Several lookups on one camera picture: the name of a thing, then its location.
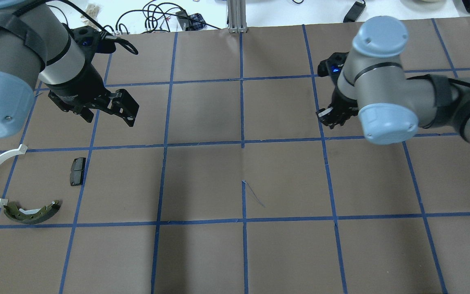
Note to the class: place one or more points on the aluminium frame post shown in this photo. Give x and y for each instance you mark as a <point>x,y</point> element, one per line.
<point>236,11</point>

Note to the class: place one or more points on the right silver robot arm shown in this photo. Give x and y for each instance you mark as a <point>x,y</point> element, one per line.
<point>370,83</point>

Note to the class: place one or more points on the black power adapter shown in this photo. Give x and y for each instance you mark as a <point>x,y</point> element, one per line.
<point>355,11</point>

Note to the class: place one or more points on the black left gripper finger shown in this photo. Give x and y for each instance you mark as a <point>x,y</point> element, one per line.
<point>124,106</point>

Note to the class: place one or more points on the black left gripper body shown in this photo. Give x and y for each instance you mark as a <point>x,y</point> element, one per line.
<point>80,88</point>

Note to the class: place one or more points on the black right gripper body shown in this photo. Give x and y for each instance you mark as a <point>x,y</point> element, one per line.
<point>340,105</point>

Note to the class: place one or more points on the olive metal brake shoe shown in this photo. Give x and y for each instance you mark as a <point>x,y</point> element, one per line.
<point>33,216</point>

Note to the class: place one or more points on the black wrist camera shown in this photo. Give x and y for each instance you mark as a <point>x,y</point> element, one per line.
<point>92,41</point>

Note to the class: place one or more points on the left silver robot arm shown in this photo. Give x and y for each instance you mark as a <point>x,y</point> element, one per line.
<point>35,45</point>

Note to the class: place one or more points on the dark grey brake pad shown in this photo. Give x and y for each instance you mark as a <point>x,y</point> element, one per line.
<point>77,171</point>

